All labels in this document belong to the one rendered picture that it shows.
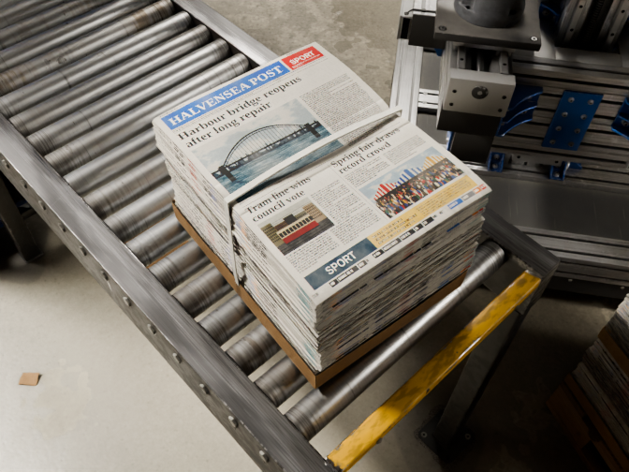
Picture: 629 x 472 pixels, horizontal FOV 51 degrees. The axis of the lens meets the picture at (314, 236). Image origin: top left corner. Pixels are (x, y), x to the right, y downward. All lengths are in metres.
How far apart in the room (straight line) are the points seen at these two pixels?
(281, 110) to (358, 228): 0.23
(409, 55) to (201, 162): 1.59
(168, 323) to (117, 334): 0.96
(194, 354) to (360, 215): 0.33
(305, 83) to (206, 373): 0.43
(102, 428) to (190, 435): 0.23
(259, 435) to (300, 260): 0.27
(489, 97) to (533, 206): 0.61
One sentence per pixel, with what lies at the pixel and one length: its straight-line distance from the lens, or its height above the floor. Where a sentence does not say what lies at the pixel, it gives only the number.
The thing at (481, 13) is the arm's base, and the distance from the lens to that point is 1.49.
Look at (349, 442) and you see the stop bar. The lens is 0.89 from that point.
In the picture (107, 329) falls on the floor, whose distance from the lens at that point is 1.96.
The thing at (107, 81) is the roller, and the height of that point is 0.79.
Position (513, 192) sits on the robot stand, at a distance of 2.02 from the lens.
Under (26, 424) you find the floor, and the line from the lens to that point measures 1.90.
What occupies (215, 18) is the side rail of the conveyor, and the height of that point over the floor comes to 0.80.
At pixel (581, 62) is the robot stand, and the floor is 0.73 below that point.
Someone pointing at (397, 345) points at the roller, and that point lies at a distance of 0.98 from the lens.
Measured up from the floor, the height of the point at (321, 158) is 1.03.
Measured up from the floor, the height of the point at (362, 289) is 0.99.
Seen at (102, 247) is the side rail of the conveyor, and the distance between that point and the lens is 1.10.
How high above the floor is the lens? 1.65
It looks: 53 degrees down
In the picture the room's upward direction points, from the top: 2 degrees clockwise
